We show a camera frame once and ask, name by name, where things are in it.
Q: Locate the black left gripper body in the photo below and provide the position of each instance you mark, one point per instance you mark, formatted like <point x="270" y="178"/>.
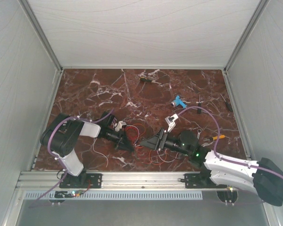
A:
<point x="115" y="136"/>

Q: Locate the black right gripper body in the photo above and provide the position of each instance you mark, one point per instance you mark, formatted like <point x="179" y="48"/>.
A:
<point x="161" y="144"/>

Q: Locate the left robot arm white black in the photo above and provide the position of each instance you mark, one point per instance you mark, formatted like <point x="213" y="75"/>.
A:
<point x="61" y="136"/>

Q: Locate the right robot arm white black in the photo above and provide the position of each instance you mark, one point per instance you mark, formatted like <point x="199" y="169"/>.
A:
<point x="262" y="178"/>

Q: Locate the silver ratchet wrench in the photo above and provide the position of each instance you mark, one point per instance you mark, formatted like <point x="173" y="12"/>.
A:
<point x="199" y="133"/>

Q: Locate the yellow black screwdriver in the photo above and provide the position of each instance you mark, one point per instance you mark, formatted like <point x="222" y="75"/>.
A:
<point x="149" y="80"/>

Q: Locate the black small tool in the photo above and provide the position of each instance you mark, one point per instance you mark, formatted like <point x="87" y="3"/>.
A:
<point x="227" y="104"/>

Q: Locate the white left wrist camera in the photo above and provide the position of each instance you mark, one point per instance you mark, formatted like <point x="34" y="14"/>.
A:
<point x="120" y="125"/>

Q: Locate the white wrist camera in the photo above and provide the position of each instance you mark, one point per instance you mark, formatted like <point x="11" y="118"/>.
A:
<point x="170" y="120"/>
<point x="120" y="125"/>

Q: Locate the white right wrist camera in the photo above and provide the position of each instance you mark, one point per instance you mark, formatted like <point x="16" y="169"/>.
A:
<point x="170" y="120"/>

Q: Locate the yellow handle pliers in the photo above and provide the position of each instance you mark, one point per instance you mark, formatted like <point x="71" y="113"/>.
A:
<point x="214" y="138"/>

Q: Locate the black handle screwdriver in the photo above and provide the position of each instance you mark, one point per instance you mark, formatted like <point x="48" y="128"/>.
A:
<point x="199" y="105"/>

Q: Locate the grey slotted cable duct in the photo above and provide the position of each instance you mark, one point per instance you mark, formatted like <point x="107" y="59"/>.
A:
<point x="125" y="195"/>

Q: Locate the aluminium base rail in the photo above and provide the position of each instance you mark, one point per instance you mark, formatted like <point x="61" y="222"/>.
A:
<point x="111" y="180"/>

